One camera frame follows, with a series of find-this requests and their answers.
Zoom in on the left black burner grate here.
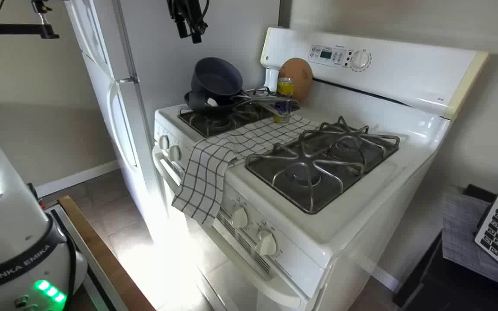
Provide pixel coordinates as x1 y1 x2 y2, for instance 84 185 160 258
179 104 272 138

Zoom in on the black burner grate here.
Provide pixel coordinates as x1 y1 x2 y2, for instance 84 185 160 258
246 118 402 214
179 104 272 138

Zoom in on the black frying pan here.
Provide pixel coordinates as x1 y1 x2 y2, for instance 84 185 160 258
184 92 300 114

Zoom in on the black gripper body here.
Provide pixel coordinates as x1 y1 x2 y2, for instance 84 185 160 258
167 0 210 43

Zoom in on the right black burner grate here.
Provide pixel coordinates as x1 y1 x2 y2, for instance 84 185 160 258
246 118 402 214

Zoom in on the grey cloth covered box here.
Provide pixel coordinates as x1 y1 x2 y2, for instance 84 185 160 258
441 192 498 284

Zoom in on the wooden edged robot table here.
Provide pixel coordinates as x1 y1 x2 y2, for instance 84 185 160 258
47 195 154 311

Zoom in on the round cork chopping board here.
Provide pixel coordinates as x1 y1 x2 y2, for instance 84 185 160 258
279 57 314 102

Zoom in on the checkered kitchen towel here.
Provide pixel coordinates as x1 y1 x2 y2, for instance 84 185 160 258
173 116 319 226

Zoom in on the white gas stove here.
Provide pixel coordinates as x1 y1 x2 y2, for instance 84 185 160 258
154 28 486 311

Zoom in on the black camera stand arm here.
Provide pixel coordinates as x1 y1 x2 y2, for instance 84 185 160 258
0 0 58 40

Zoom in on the yellow lidded jar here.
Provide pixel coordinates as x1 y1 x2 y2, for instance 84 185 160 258
277 78 295 97

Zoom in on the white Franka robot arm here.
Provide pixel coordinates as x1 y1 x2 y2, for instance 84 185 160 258
0 0 203 311

